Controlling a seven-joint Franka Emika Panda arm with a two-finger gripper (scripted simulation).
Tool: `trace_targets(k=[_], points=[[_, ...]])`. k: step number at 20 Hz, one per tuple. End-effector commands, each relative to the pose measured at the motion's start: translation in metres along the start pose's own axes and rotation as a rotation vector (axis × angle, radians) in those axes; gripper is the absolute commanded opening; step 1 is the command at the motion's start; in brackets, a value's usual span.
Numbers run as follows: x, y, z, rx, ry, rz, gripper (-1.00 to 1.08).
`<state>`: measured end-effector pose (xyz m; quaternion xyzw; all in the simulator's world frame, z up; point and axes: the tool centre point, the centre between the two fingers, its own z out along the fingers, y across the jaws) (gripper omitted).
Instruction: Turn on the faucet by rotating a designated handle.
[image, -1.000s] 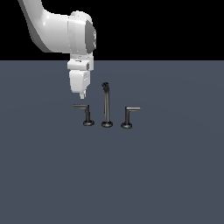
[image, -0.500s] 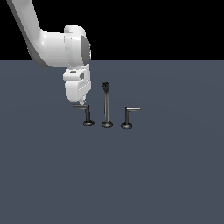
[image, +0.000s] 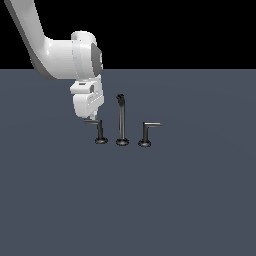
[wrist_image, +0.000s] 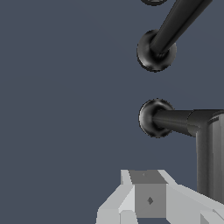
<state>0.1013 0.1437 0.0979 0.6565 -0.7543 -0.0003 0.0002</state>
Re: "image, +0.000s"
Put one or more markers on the dark metal faucet spout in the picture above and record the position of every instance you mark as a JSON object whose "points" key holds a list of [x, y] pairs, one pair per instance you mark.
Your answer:
{"points": [[121, 120]]}

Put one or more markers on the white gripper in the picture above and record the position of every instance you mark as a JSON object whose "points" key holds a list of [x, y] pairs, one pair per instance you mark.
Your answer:
{"points": [[87, 100]]}

